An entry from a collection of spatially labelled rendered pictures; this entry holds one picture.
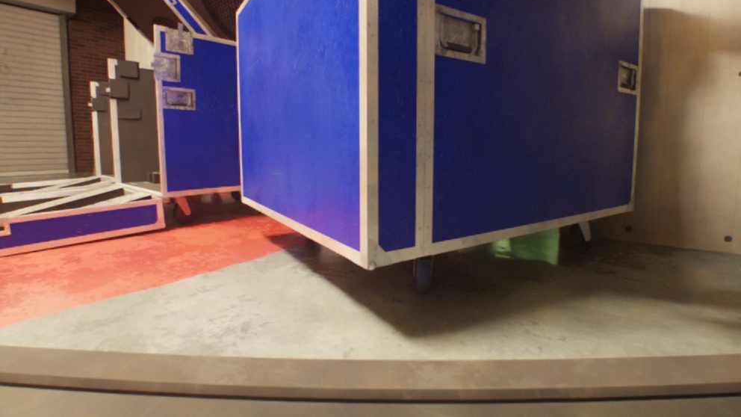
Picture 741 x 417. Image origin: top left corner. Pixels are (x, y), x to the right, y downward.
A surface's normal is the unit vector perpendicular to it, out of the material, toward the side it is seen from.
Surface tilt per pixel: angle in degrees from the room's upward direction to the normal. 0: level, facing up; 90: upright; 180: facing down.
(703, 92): 90
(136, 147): 90
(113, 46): 90
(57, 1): 90
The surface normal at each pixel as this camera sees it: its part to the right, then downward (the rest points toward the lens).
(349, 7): -0.85, 0.06
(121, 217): 0.75, 0.07
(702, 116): -0.59, 0.08
